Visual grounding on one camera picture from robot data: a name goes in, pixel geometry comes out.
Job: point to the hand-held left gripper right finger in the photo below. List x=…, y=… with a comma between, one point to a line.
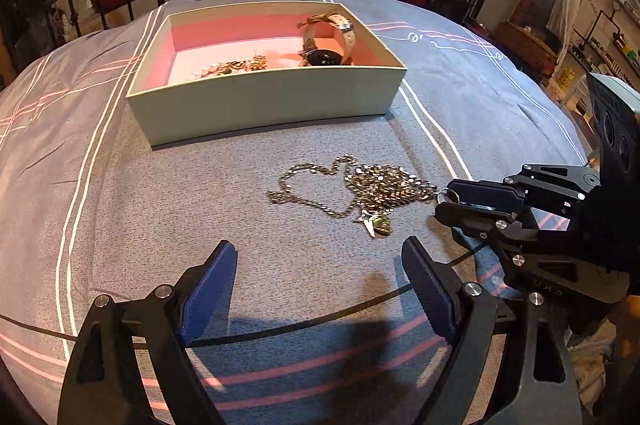
x=430, y=290

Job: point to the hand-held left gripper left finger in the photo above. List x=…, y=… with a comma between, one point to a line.
x=210, y=295

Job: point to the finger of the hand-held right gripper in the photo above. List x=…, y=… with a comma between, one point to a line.
x=470, y=220
x=485, y=192

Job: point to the pale green box pink inside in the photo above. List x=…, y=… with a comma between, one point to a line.
x=260, y=105

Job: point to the blue grey striped blanket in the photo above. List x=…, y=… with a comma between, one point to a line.
x=125, y=215

